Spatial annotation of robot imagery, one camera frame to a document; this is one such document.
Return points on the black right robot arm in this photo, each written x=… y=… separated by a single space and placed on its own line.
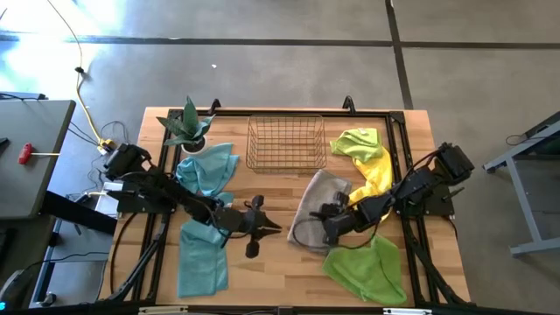
x=420 y=181

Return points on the white power box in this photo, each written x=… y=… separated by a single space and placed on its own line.
x=105 y=201

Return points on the silver metal bracket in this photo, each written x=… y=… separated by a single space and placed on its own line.
x=407 y=311
x=162 y=310

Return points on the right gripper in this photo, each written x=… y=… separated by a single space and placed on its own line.
x=345 y=221

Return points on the black crossbar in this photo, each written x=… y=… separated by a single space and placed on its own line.
x=79 y=214

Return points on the teal microfiber towel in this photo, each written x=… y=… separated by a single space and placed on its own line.
x=201 y=262
x=205 y=170

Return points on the light green towel white label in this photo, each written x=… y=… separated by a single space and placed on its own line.
x=356 y=146

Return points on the green microfiber towel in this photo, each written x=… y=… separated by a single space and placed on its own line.
x=367 y=271

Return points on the black aluminium table frame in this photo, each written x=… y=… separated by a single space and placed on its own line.
x=284 y=113

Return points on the grey metal-leg table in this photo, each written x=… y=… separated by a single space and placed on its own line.
x=522 y=201

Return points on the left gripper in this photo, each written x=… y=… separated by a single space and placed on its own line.
x=247 y=223

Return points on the grey microfiber towel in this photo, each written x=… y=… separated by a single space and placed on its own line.
x=315 y=192

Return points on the yellow microfiber towel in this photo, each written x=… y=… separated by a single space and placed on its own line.
x=376 y=172

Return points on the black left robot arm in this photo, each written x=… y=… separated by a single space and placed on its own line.
x=175 y=192

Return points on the potted snake plant white pot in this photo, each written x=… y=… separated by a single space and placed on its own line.
x=190 y=122

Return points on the grey side table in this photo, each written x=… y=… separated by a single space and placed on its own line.
x=30 y=175

